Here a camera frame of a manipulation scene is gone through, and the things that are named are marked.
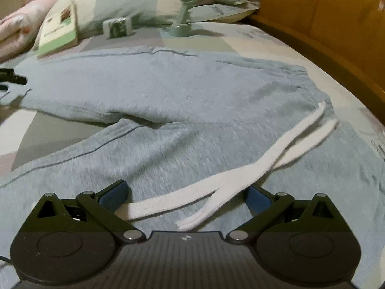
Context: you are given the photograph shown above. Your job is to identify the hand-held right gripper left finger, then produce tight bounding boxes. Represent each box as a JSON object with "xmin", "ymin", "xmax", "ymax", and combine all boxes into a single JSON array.
[{"xmin": 28, "ymin": 180, "xmax": 145, "ymax": 243}]

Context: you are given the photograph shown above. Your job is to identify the patchwork print pillow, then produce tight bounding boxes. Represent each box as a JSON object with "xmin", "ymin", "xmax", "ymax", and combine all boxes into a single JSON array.
[{"xmin": 45, "ymin": 0, "xmax": 185, "ymax": 41}]

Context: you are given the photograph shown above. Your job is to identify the grey sweatpants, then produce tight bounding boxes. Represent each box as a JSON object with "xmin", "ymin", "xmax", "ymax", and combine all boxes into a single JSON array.
[{"xmin": 0, "ymin": 45, "xmax": 385, "ymax": 289}]

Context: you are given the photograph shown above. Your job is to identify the green and white book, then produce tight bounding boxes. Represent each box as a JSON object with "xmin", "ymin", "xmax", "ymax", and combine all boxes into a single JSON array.
[{"xmin": 36, "ymin": 0, "xmax": 79, "ymax": 58}]

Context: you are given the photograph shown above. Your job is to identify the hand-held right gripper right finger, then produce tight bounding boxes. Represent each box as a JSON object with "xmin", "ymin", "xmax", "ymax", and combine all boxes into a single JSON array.
[{"xmin": 225, "ymin": 186, "xmax": 343, "ymax": 244}]

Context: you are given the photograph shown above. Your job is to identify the green tissue pack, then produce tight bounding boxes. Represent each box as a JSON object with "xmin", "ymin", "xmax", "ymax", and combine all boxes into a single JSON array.
[{"xmin": 102, "ymin": 16, "xmax": 133, "ymax": 39}]

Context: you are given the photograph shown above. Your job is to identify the flat patchwork pillow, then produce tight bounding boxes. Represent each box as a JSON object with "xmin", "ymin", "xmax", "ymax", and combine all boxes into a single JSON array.
[{"xmin": 188, "ymin": 0, "xmax": 261, "ymax": 23}]

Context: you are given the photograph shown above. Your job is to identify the pink folded quilt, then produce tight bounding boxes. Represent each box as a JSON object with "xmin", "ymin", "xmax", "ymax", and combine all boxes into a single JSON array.
[{"xmin": 0, "ymin": 0, "xmax": 64, "ymax": 64}]

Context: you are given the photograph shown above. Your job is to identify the wooden headboard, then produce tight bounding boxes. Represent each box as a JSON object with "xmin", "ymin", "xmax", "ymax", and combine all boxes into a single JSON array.
[{"xmin": 211, "ymin": 0, "xmax": 385, "ymax": 118}]

